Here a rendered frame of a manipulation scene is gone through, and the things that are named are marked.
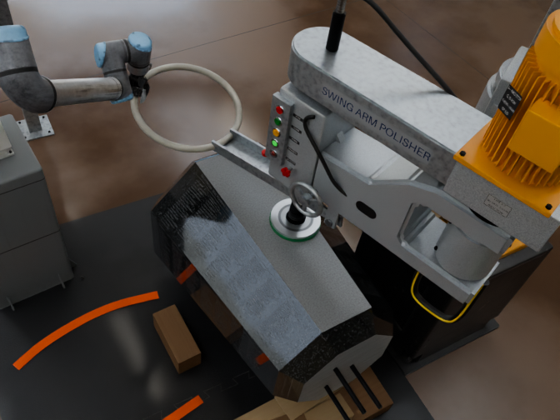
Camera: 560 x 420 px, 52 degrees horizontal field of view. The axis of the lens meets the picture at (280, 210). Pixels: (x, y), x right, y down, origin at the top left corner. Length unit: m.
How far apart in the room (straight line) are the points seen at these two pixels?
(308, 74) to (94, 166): 2.22
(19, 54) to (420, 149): 1.18
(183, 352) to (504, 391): 1.63
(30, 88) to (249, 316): 1.17
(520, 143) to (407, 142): 0.36
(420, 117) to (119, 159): 2.47
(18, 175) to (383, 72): 1.56
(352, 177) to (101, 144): 2.32
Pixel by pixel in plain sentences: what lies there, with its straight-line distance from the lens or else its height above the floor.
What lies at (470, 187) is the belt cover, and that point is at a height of 1.62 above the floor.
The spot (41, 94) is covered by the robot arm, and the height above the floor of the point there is 1.53.
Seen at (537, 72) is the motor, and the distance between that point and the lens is 1.45.
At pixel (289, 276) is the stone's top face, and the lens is 2.29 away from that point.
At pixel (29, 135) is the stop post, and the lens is 4.05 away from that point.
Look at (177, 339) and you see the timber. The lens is 2.89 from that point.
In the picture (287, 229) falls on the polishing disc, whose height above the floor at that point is 0.84.
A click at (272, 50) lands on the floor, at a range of 4.76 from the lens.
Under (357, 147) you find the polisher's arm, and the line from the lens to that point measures 2.00.
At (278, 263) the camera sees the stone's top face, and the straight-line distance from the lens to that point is 2.32.
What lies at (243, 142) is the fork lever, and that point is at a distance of 2.51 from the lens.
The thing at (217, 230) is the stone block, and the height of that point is 0.73.
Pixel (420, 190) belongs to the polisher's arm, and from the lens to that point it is 1.77.
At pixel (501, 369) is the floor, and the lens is 3.34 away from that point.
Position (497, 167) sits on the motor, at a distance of 1.61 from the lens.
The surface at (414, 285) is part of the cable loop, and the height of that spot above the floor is 0.97.
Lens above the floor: 2.71
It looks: 50 degrees down
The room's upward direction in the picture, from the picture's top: 10 degrees clockwise
